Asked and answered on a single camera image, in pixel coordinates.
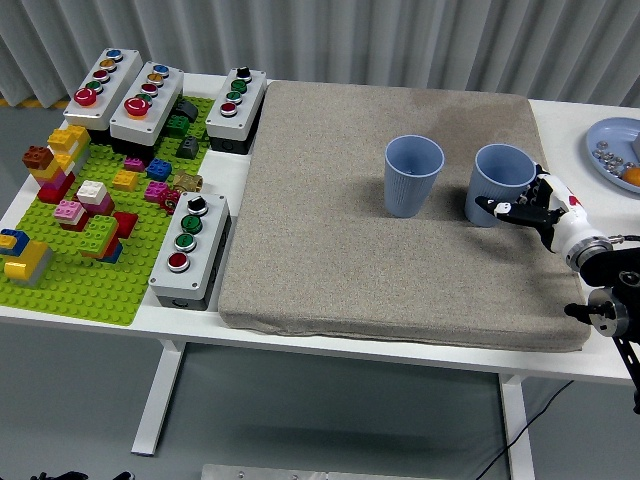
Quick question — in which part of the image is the five-button control box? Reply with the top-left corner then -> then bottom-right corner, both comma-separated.
109,60 -> 185,160
63,47 -> 144,145

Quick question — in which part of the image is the brass pipe fitting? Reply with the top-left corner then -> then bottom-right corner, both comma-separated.
172,171 -> 205,194

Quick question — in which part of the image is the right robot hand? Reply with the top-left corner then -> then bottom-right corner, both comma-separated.
474,172 -> 599,259

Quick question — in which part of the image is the black floor cable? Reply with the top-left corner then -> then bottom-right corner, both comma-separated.
474,380 -> 575,480

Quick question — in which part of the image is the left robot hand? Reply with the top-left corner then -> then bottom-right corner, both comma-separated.
29,469 -> 134,480

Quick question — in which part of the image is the red toy brick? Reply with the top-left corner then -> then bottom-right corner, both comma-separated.
112,210 -> 140,239

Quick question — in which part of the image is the yellow grey brick stack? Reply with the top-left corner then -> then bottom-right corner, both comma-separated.
3,240 -> 55,288

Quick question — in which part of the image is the green brick baseplate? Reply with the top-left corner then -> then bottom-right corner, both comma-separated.
0,94 -> 217,327

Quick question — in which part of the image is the yellow white brick stack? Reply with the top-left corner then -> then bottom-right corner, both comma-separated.
47,124 -> 92,174

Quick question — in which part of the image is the dark green toy brick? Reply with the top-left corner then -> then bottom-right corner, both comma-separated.
165,113 -> 192,139

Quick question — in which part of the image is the blue toy brick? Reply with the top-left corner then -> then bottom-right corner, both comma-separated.
145,157 -> 174,182

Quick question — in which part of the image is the white pink brick stack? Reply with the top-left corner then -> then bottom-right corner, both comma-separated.
76,179 -> 116,216

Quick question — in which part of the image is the blue yellow brick stack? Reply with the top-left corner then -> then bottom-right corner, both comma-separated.
0,228 -> 31,259

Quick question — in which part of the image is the grey-brown mat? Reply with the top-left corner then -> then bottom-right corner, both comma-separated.
218,80 -> 592,354

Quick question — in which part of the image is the four-button selector control box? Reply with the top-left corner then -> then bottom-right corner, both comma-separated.
205,66 -> 268,155
148,191 -> 234,312

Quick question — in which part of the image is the yellow toy brick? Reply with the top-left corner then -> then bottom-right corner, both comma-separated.
111,169 -> 140,193

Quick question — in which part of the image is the green brick stack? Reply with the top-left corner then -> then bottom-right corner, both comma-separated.
76,214 -> 124,265

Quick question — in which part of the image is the blue ribbed cup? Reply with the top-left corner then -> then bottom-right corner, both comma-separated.
465,143 -> 538,229
384,134 -> 446,219

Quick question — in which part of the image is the blue plate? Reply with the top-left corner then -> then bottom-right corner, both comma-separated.
585,117 -> 640,194

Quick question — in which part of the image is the brown toy brick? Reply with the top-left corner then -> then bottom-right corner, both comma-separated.
21,145 -> 54,170

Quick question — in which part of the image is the dark grey sloped brick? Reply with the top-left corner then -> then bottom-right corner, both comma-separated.
175,135 -> 201,161

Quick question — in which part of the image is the yellow pink red brick stack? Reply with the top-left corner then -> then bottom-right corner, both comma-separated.
29,154 -> 77,204

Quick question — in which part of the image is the yellow black floor tape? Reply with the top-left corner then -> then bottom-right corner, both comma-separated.
0,97 -> 69,109

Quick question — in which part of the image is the grey curtain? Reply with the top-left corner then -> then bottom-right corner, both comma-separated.
0,0 -> 640,109

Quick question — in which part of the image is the white table leg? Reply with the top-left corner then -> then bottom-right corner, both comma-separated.
130,339 -> 187,457
498,373 -> 536,480

